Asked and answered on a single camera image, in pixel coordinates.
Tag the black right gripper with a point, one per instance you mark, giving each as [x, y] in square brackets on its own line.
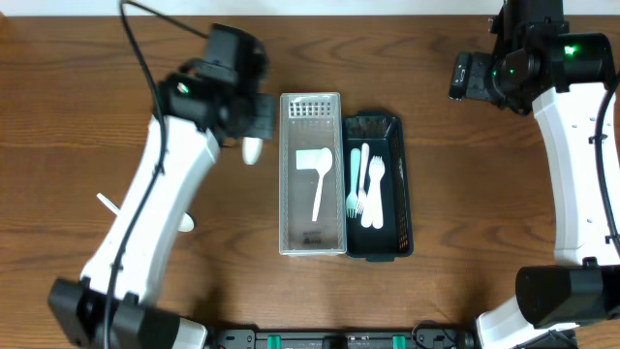
[469, 78]

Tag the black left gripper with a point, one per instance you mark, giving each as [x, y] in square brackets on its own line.
[258, 127]

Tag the white plastic spoon bowl down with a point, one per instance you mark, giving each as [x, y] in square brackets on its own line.
[251, 150]

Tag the clear perforated plastic basket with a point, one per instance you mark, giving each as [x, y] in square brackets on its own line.
[308, 123]

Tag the white plastic spoon bowl up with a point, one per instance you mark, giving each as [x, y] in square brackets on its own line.
[323, 166]

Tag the black perforated plastic basket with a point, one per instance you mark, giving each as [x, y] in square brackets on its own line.
[383, 132]

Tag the white plastic spoon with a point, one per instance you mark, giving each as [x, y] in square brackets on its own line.
[108, 203]
[187, 223]

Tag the white plastic fork handle up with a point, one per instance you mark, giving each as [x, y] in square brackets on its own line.
[376, 172]

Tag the light green plastic fork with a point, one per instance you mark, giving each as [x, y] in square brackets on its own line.
[351, 200]

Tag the white plastic fork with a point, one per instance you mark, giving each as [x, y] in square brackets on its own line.
[361, 193]
[366, 218]

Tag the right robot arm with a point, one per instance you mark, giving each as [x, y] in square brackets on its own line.
[567, 82]

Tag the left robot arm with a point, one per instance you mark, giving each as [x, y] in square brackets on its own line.
[113, 304]

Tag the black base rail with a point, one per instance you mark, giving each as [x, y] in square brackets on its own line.
[425, 336]

